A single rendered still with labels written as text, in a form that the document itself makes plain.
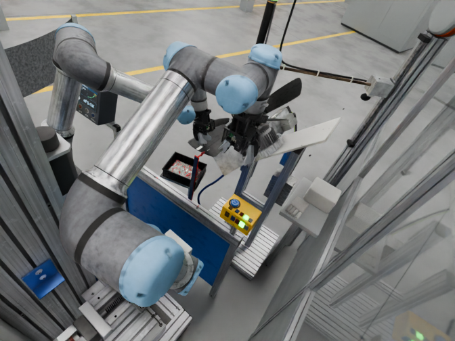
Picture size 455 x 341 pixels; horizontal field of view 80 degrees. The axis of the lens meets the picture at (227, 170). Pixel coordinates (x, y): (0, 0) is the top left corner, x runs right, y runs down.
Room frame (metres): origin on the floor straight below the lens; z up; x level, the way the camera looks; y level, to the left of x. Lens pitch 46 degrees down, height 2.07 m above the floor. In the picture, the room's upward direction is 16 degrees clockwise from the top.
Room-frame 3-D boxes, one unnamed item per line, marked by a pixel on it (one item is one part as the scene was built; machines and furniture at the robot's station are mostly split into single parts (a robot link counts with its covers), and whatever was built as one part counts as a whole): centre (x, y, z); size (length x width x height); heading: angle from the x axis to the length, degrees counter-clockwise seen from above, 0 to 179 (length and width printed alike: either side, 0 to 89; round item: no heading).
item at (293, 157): (1.20, -0.34, 0.57); 0.09 x 0.04 x 1.15; 158
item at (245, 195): (1.25, -0.24, 0.56); 0.19 x 0.04 x 0.04; 68
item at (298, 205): (1.03, -0.45, 0.87); 0.15 x 0.09 x 0.02; 152
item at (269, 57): (0.62, -0.01, 1.78); 0.09 x 0.08 x 0.11; 163
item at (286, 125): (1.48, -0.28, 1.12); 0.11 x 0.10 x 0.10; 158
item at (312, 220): (1.10, -0.53, 0.84); 0.36 x 0.24 x 0.03; 158
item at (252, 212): (0.76, -0.12, 1.02); 0.16 x 0.10 x 0.11; 68
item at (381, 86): (1.34, -0.59, 1.54); 0.10 x 0.07 x 0.08; 103
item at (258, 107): (0.62, -0.01, 1.70); 0.08 x 0.08 x 0.05
